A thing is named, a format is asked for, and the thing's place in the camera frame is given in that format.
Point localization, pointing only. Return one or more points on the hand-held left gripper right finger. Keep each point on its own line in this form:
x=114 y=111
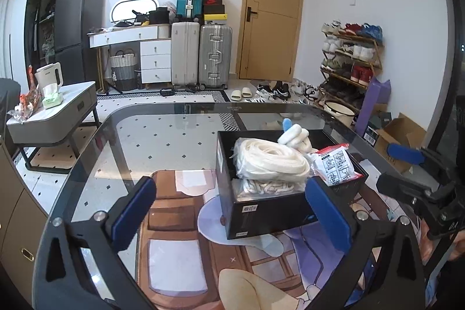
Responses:
x=328 y=215

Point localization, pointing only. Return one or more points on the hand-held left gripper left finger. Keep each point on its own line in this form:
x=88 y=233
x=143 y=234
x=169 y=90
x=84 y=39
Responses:
x=132 y=213

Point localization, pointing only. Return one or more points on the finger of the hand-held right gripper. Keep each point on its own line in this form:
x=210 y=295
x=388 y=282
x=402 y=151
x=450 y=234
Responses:
x=403 y=152
x=403 y=186

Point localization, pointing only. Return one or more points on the red and white packet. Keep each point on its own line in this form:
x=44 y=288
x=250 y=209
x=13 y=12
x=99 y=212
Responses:
x=334 y=164

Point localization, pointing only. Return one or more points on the black cardboard box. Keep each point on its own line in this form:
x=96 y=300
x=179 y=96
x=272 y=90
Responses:
x=269 y=219

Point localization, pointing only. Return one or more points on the open cardboard box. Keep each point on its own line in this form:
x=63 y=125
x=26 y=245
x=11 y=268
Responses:
x=399 y=130

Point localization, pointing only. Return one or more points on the dark box with barcode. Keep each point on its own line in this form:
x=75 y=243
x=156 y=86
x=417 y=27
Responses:
x=372 y=135

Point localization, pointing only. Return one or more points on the printed cartoon table mat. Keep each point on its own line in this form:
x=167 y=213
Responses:
x=189 y=223

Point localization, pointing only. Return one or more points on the purple yoga mat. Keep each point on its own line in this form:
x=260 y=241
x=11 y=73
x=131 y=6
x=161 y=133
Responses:
x=374 y=103

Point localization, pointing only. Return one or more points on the white enamel basin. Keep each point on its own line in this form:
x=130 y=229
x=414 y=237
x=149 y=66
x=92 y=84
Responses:
x=339 y=110

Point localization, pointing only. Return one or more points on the wooden shoe rack with shoes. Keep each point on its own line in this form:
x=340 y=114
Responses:
x=359 y=50

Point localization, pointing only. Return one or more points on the tan wooden cabinet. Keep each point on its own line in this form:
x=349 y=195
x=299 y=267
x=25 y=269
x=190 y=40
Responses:
x=18 y=223

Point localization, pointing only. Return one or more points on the grey side table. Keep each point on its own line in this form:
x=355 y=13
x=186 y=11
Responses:
x=69 y=110

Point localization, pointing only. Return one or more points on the black and white patterned rug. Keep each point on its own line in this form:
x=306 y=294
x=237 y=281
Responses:
x=189 y=97

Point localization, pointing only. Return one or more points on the scattered pairs of shoes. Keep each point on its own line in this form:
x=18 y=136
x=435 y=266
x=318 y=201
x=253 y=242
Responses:
x=279 y=90

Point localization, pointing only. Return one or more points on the green tissue pack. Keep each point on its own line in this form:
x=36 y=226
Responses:
x=52 y=101

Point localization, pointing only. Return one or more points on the woven laundry basket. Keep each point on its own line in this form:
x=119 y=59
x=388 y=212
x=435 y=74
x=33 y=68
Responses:
x=123 y=72

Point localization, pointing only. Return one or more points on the beige slide sandal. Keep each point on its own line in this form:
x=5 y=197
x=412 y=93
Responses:
x=246 y=92
x=236 y=95

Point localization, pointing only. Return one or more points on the red snack bag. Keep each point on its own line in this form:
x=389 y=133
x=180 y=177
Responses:
x=29 y=101

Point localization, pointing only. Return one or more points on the white dresser with drawers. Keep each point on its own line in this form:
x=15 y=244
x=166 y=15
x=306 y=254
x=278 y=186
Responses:
x=156 y=59

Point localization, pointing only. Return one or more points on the white electric kettle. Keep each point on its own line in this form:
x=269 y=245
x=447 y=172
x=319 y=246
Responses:
x=49 y=75

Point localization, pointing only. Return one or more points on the white suitcase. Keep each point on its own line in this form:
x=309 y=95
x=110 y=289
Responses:
x=185 y=55

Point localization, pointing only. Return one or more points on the tan wooden door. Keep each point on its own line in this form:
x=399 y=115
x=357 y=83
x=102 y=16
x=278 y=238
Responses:
x=272 y=41

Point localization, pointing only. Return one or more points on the silver suitcase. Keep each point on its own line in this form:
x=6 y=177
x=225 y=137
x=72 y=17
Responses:
x=214 y=55

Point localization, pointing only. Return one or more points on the black fridge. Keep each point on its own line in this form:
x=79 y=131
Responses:
x=76 y=23

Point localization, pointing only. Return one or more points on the black bag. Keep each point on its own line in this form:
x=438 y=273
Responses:
x=159 y=16

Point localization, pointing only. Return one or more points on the oval mirror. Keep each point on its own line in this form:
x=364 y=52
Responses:
x=127 y=6

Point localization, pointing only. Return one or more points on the yellow and black shoe box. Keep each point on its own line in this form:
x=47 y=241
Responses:
x=215 y=17

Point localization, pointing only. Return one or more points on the plain black shoe box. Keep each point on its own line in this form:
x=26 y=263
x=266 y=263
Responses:
x=213 y=9

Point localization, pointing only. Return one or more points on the black shoe box red logo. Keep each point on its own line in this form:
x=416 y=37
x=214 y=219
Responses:
x=213 y=1

